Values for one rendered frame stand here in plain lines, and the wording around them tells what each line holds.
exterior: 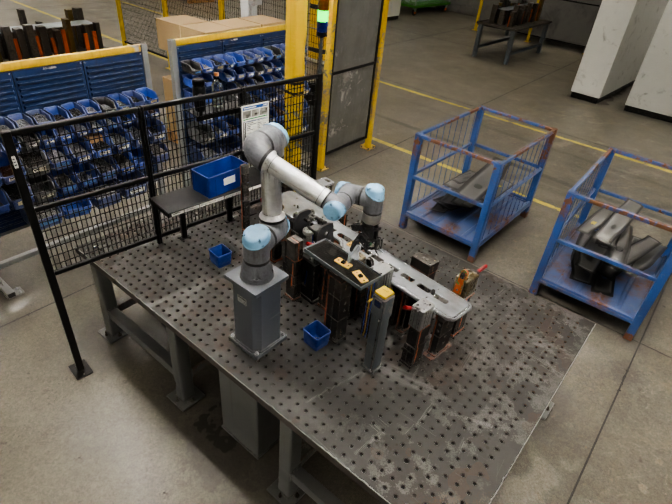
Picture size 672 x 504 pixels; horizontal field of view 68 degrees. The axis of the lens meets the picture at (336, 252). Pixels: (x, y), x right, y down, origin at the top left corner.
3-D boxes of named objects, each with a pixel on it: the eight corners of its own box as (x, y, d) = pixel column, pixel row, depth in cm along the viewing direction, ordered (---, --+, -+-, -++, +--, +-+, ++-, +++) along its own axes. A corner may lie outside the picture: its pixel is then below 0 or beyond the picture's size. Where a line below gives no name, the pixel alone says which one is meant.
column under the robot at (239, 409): (257, 460, 267) (256, 378, 229) (220, 426, 281) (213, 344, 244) (296, 424, 287) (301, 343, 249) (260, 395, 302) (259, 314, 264)
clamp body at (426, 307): (425, 361, 241) (439, 305, 220) (410, 372, 234) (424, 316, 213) (409, 349, 246) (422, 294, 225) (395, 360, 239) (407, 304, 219)
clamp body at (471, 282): (467, 327, 263) (485, 274, 242) (451, 340, 254) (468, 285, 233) (451, 317, 269) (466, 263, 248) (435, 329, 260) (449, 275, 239)
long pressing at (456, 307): (477, 304, 234) (478, 302, 233) (450, 325, 220) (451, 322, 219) (291, 190, 311) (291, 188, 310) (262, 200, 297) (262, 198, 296)
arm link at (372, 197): (368, 179, 193) (389, 185, 190) (365, 204, 199) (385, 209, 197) (361, 187, 187) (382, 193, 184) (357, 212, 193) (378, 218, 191)
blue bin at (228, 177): (249, 182, 306) (249, 163, 298) (209, 199, 286) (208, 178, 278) (231, 173, 314) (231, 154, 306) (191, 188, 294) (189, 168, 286)
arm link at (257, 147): (235, 134, 181) (346, 207, 177) (251, 125, 189) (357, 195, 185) (227, 159, 188) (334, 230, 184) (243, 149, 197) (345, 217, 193)
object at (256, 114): (270, 145, 326) (270, 98, 309) (241, 153, 313) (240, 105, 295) (268, 144, 327) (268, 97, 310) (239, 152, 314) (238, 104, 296)
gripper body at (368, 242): (365, 254, 199) (369, 229, 192) (355, 243, 205) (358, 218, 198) (381, 250, 202) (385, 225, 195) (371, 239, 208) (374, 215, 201)
